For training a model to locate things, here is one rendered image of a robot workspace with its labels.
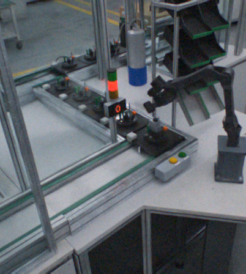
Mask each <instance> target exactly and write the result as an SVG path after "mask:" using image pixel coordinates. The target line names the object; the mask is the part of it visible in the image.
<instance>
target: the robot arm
mask: <svg viewBox="0 0 246 274"><path fill-rule="evenodd" d="M205 76H211V77H212V78H213V79H215V80H217V81H219V82H220V84H221V86H222V88H223V90H224V104H225V116H224V118H223V120H222V123H223V128H224V131H225V132H226V133H227V135H228V139H226V146H227V147H235V148H240V141H239V140H240V131H241V130H242V127H241V126H240V124H239V122H238V119H237V116H236V115H235V113H234V100H233V81H234V70H233V69H232V68H231V67H224V66H214V65H207V66H205V67H203V68H201V69H199V70H198V71H196V72H194V73H192V74H189V75H187V76H181V77H178V78H175V79H173V80H168V81H167V82H165V80H164V79H163V78H162V77H161V76H160V75H158V76H157V77H156V78H155V80H153V81H152V82H151V83H150V85H151V86H152V88H150V89H149V90H148V93H147V94H148V96H150V97H153V100H155V101H154V102H155V103H153V104H152V103H151V102H150V101H147V102H145V103H143V106H144V107H145V109H146V110H147V112H148V114H150V113H152V112H154V111H155V108H160V107H162V106H166V105H167V104H169V103H171V102H173V101H174V100H175V99H177V98H178V94H177V92H179V91H181V90H182V89H183V88H184V87H185V86H187V85H188V84H190V83H194V82H195V81H198V80H200V79H201V78H204V77H205ZM163 89H164V91H162V90H163Z"/></svg>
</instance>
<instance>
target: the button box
mask: <svg viewBox="0 0 246 274"><path fill-rule="evenodd" d="M180 152H183V151H180ZM171 158H177V162H176V163H171V162H170V158H169V159H167V160H165V161H164V162H163V163H161V164H159V165H158V166H156V167H155V176H157V177H158V178H159V179H160V180H162V181H164V182H165V181H166V180H168V179H169V178H171V177H172V176H174V175H175V174H177V173H178V172H180V171H181V170H183V169H184V168H185V167H187V166H189V165H190V159H191V156H190V155H189V154H187V153H186V156H185V157H184V158H181V157H179V152H178V153H177V154H175V155H174V156H172V157H171Z"/></svg>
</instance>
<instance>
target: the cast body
mask: <svg viewBox="0 0 246 274"><path fill-rule="evenodd" d="M148 125H149V129H150V130H152V131H154V132H156V133H158V132H159V131H161V130H162V128H161V126H162V125H160V120H159V119H157V118H156V117H155V118H153V119H151V120H149V123H148Z"/></svg>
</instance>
